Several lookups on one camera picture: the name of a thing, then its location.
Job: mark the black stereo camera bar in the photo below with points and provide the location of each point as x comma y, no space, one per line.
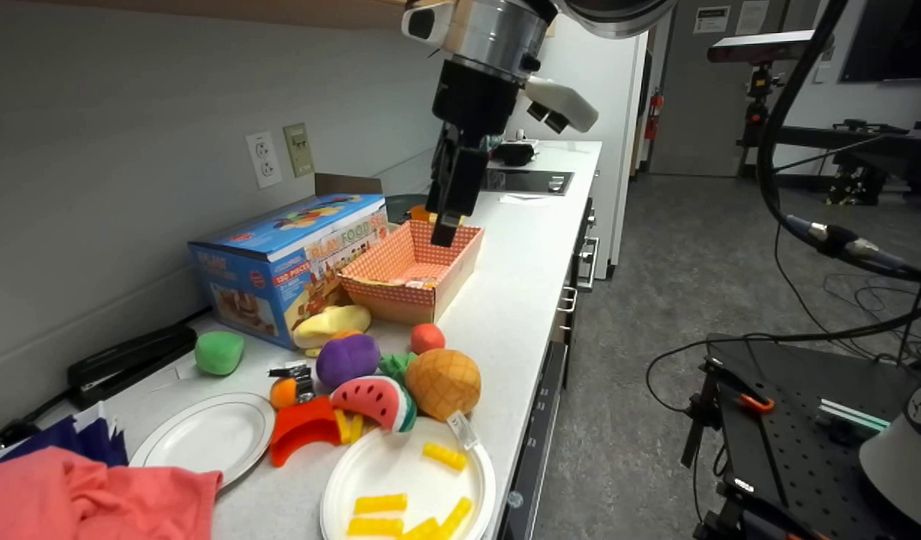
747,47

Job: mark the white power outlet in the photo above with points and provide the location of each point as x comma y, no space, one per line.
264,159

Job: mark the black flat device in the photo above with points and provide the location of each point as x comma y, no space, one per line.
130,365

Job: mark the orange toy fruit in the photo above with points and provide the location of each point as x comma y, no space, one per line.
446,386

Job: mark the dark blue cloth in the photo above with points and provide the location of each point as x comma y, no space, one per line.
64,439

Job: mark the beige wall plate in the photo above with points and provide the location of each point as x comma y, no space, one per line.
298,150

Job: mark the black bowl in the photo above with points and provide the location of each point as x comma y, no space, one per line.
514,153

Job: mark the white plate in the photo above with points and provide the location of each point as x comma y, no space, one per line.
204,439
399,476

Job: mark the green white stick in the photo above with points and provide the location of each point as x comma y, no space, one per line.
854,414

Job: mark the purple plush fruit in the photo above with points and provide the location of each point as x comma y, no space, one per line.
346,361

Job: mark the plush watermelon slice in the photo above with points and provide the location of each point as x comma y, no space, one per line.
369,400

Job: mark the loose yellow plastic fries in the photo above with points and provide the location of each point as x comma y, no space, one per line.
351,429

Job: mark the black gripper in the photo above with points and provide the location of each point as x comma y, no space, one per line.
477,100

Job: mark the red checkered fruit box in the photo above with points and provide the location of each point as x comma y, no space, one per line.
409,286

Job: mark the yellow toy fry piece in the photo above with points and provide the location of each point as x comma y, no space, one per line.
422,529
446,453
458,515
375,526
381,503

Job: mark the grey door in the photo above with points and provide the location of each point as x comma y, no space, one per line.
701,100

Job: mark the green plush lime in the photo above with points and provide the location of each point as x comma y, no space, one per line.
221,355

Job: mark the white door sign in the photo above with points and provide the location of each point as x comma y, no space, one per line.
710,18

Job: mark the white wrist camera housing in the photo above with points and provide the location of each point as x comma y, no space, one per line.
566,105

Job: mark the blue toy food set box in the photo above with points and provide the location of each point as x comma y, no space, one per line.
267,258

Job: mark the pink cloth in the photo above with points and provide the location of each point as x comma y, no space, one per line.
80,498

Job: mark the red fire extinguisher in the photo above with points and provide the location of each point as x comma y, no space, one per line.
657,119

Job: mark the white round base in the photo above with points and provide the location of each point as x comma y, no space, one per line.
905,480

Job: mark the small orange black toy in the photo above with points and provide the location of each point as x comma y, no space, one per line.
291,387

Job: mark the red toy fries holder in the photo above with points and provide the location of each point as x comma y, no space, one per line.
298,429

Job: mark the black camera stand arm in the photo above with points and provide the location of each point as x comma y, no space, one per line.
850,139

